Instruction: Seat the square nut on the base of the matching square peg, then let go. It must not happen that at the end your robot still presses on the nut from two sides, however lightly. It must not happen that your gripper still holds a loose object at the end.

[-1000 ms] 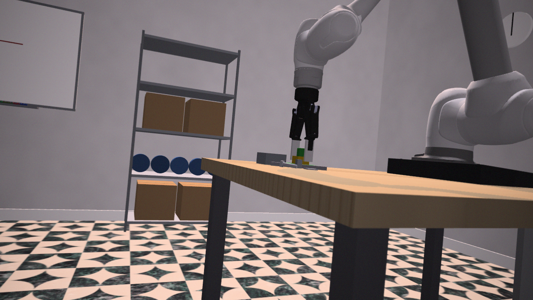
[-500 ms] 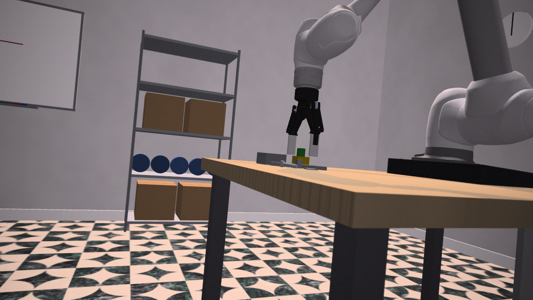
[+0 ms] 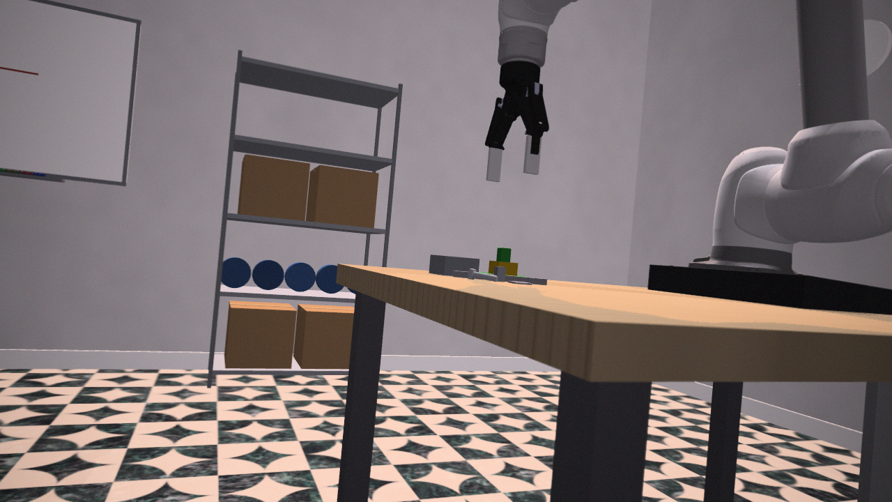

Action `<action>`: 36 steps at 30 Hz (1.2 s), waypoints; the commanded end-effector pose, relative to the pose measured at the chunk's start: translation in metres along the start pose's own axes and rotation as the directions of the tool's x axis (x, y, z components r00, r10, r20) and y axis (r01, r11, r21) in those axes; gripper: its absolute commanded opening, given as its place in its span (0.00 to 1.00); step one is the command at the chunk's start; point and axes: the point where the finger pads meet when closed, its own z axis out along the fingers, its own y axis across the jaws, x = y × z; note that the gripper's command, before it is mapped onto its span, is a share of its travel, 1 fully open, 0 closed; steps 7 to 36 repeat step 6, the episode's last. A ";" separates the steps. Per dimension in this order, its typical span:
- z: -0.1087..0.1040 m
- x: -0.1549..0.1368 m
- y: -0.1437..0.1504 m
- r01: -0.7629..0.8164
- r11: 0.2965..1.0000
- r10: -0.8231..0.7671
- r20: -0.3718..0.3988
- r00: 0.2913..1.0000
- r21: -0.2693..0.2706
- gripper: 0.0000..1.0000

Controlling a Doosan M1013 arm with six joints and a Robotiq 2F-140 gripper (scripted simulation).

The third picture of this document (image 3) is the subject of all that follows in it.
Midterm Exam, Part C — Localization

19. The green flat plate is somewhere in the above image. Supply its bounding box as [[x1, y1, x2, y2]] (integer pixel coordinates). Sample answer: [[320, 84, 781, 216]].
[[496, 248, 512, 262]]

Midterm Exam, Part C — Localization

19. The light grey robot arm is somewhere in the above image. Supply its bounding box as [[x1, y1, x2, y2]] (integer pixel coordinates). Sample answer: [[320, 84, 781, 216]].
[[498, 0, 892, 275]]

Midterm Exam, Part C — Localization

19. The yellow square nut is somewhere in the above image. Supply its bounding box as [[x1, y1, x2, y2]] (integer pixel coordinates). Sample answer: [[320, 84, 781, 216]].
[[489, 261, 518, 276]]

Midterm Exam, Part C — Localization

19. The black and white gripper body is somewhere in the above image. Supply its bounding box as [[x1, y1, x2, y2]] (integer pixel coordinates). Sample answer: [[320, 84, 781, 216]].
[[500, 61, 540, 117]]

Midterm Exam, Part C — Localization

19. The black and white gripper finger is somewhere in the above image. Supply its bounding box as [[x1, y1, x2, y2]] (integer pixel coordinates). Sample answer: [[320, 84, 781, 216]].
[[510, 82, 549, 175], [485, 96, 517, 182]]

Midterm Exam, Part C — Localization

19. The grey flat bar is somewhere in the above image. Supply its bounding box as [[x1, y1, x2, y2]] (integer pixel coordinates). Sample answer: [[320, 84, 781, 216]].
[[453, 271, 547, 285]]

